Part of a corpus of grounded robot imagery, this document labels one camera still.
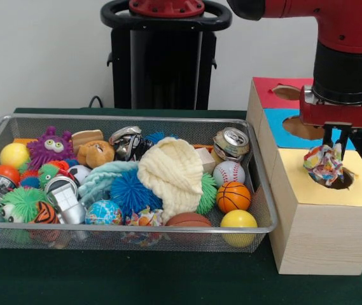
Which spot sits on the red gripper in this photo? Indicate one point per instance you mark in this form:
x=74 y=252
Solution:
x=339 y=116

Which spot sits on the colourful patterned cloth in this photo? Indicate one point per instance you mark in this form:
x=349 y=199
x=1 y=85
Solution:
x=322 y=165

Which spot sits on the cream fleece cloth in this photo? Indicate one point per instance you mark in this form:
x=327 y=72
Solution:
x=171 y=171

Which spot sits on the crushed black red can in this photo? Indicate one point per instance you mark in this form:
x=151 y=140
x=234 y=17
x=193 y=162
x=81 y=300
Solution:
x=144 y=147

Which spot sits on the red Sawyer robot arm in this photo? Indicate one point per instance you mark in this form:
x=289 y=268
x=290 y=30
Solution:
x=343 y=19

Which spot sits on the wooden box with three holes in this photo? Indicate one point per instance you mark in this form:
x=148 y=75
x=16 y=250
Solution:
x=324 y=235

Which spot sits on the orange basketball toy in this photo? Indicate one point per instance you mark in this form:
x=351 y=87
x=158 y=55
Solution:
x=233 y=197

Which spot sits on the yellow foam ball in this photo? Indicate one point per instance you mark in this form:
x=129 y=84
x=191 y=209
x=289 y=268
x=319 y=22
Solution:
x=238 y=224

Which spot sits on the green spiky ball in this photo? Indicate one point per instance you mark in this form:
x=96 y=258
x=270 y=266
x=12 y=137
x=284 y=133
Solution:
x=207 y=193

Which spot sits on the brown football toy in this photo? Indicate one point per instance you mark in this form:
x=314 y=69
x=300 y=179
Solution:
x=188 y=220

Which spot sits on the crushed silver can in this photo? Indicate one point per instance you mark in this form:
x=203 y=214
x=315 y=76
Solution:
x=125 y=141

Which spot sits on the large blue spiky ball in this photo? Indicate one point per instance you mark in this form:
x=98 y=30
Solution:
x=129 y=193

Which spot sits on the purple spiky monster toy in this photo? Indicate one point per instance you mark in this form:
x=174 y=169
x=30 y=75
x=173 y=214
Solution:
x=50 y=147

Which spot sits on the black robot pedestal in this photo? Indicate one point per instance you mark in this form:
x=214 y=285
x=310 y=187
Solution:
x=168 y=63

